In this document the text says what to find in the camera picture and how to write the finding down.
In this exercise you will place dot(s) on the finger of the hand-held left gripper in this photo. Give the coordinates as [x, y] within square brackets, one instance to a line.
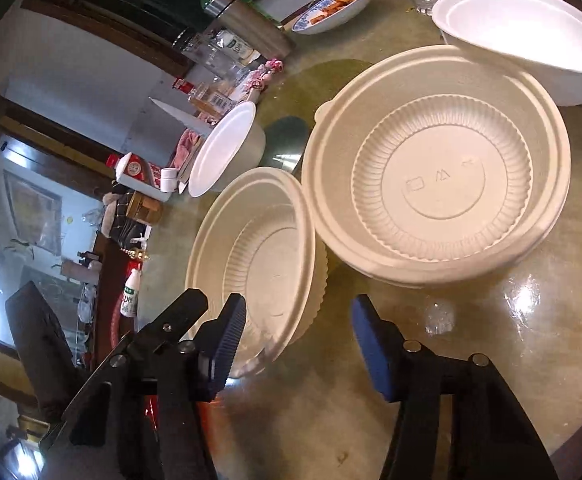
[41, 345]

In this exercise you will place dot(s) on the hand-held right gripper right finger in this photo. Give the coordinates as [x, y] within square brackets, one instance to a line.
[373, 352]

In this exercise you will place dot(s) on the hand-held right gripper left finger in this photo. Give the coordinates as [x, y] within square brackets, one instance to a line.
[226, 347]

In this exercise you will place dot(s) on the small beige ribbed bowl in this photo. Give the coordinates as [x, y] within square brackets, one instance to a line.
[266, 260]

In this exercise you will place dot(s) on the large beige ribbed bowl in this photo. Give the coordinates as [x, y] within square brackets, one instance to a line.
[441, 175]

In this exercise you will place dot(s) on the large beige bowl with tab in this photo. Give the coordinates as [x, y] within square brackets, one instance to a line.
[323, 111]

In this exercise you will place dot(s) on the round glass turntable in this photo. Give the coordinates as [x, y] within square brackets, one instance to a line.
[471, 360]

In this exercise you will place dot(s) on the white bottle green label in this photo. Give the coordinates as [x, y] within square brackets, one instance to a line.
[130, 297]

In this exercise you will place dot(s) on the small white cup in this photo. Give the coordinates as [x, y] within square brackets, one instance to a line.
[169, 180]

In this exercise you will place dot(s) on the small white bowl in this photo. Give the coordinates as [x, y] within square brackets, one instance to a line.
[223, 155]

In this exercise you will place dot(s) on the white liquor bottle red label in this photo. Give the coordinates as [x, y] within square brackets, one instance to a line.
[133, 170]

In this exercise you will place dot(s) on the pink cloth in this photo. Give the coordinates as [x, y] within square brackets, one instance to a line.
[188, 145]

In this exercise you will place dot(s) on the round metal disc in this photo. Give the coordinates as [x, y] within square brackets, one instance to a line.
[286, 142]

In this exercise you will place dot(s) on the pink bead ornament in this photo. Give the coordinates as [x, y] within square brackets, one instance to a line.
[266, 72]

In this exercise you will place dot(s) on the clear glass jar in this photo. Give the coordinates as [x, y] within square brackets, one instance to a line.
[211, 52]

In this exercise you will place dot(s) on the steel thermos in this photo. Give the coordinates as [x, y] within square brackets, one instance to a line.
[251, 25]

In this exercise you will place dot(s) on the blue patterned plate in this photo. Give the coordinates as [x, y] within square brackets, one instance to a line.
[321, 17]

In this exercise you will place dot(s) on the orange food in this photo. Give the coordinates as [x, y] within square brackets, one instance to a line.
[338, 2]

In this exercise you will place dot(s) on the large white bowl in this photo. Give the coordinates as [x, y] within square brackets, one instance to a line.
[516, 30]

